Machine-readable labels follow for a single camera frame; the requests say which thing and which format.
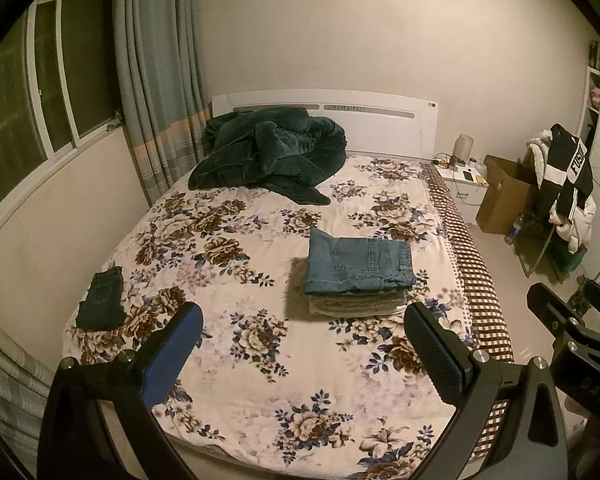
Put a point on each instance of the dark green plush blanket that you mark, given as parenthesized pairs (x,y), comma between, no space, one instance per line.
(265,155)

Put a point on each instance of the large brown cardboard box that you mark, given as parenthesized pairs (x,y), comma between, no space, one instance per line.
(502,200)

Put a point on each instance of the white nightstand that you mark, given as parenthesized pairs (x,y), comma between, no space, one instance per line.
(467,190)

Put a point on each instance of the bed with floral sheet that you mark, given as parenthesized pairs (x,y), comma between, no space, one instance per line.
(260,360)

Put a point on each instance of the window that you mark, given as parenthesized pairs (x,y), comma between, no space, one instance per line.
(40,85)

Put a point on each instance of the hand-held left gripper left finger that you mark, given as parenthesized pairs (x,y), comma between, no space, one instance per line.
(172,355)

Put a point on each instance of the chair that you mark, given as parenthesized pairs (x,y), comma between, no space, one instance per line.
(535,255)

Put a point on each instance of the white bed headboard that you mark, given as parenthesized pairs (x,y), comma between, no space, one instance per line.
(380,130)

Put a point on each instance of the green crate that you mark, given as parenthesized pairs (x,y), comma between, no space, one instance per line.
(570,260)

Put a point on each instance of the green striped curtain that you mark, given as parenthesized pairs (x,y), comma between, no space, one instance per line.
(150,85)
(10,365)

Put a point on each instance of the blue denim pants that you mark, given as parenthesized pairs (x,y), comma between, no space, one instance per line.
(355,260)

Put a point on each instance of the blue water bottle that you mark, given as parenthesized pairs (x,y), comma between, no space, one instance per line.
(513,230)

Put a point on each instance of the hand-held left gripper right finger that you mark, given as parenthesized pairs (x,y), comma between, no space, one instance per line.
(435,355)

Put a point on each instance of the small dark folded jeans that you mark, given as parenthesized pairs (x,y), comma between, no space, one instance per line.
(102,300)

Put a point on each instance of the folded beige garment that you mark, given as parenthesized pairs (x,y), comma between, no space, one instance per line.
(355,305)

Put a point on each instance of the black and white jacket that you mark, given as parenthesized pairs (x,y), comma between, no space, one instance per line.
(560,165)

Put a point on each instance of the brown checked bed sheet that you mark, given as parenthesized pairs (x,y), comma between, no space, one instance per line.
(475,280)

